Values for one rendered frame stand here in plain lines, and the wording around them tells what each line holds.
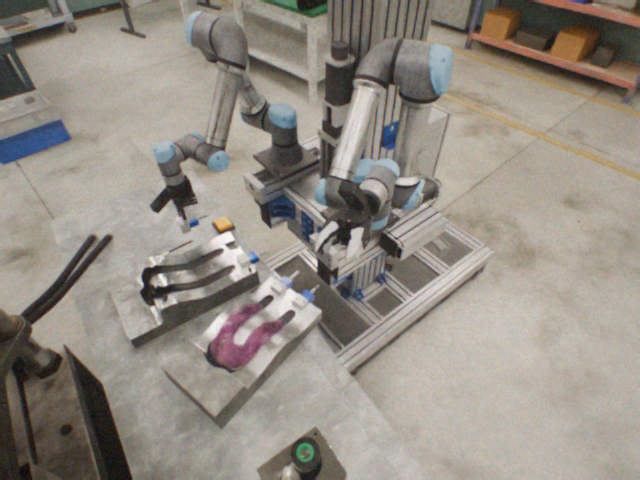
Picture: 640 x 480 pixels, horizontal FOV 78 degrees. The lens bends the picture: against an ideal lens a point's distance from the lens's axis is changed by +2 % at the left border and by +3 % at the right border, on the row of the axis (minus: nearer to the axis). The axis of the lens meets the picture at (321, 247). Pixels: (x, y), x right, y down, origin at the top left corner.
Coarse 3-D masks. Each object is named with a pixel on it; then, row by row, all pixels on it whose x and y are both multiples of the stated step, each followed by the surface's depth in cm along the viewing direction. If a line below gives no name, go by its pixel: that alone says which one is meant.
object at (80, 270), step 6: (108, 234) 174; (102, 240) 170; (108, 240) 172; (96, 246) 166; (102, 246) 168; (96, 252) 163; (90, 258) 159; (84, 264) 156; (90, 264) 159; (78, 270) 152; (84, 270) 155; (72, 276) 149; (78, 276) 151; (66, 282) 146; (72, 282) 147
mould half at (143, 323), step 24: (216, 240) 163; (144, 264) 149; (168, 264) 151; (216, 264) 155; (216, 288) 147; (240, 288) 153; (120, 312) 143; (144, 312) 143; (168, 312) 138; (192, 312) 145; (144, 336) 138
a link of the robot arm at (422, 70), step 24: (408, 48) 101; (432, 48) 99; (408, 72) 102; (432, 72) 99; (408, 96) 106; (432, 96) 105; (408, 120) 112; (408, 144) 118; (408, 168) 124; (408, 192) 129
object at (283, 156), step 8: (272, 144) 171; (296, 144) 170; (272, 152) 172; (280, 152) 170; (288, 152) 170; (296, 152) 172; (272, 160) 174; (280, 160) 172; (288, 160) 171; (296, 160) 173
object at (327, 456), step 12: (312, 432) 114; (324, 444) 112; (276, 456) 110; (288, 456) 110; (324, 456) 110; (336, 456) 110; (264, 468) 108; (276, 468) 108; (288, 468) 109; (324, 468) 108; (336, 468) 108
